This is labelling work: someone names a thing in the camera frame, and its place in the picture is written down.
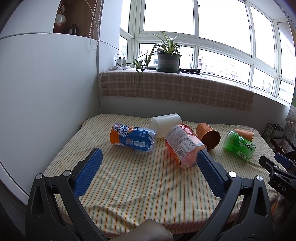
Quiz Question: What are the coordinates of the checkered windowsill cloth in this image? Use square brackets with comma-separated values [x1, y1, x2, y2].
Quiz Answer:
[100, 71, 254, 111]

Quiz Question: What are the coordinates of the white cabinet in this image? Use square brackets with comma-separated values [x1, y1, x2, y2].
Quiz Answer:
[1, 1, 98, 203]

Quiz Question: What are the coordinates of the white plastic cup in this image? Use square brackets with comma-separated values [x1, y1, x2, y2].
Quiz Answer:
[149, 113, 182, 138]

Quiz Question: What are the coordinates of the striped table cloth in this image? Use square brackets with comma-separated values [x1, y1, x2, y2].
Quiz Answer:
[43, 113, 282, 239]

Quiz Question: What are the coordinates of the white charger with cable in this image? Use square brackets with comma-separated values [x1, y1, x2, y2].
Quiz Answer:
[114, 54, 126, 70]

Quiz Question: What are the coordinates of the small hanging plant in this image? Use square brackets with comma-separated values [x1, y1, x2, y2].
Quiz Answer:
[131, 52, 153, 82]

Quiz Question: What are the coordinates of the cardboard box with items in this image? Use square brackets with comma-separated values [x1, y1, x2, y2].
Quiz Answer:
[269, 138, 295, 159]

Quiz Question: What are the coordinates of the blue orange drink bottle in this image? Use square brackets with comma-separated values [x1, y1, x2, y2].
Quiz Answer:
[109, 123, 157, 152]

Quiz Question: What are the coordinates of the black object on windowsill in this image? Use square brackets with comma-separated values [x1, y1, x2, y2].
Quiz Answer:
[179, 68, 203, 75]

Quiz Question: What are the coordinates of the green paper bag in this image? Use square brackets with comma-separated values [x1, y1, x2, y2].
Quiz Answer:
[263, 123, 284, 144]

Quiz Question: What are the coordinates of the green tea bottle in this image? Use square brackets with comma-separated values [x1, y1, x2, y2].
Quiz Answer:
[223, 131, 256, 161]

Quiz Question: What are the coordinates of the orange paper cup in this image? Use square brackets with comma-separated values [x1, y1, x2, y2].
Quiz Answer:
[234, 128, 254, 142]

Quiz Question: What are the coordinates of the potted spider plant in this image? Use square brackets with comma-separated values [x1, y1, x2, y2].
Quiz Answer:
[151, 31, 182, 74]

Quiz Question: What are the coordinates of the red orange drink bottle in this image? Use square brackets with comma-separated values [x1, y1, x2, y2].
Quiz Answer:
[165, 124, 207, 169]

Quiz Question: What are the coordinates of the ceramic vase on shelf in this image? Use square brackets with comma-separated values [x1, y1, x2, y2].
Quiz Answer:
[53, 5, 66, 33]

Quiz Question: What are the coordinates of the white lace cloth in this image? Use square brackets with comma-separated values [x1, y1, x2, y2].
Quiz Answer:
[283, 104, 296, 147]

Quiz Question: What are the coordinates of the brown paper cup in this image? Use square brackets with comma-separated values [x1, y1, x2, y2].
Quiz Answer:
[196, 123, 221, 150]

